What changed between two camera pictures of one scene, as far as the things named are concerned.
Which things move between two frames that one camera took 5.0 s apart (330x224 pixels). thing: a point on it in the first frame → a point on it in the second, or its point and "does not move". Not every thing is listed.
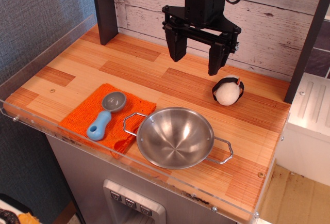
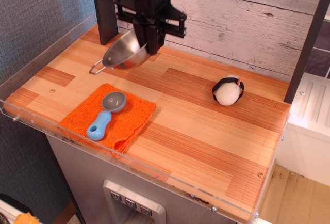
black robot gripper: (203, 16) → (151, 3)
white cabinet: (304, 148) does not move
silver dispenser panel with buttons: (126, 205) does not move
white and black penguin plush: (228, 90) does not move
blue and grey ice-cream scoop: (112, 101) does not move
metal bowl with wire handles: (177, 138) → (125, 53)
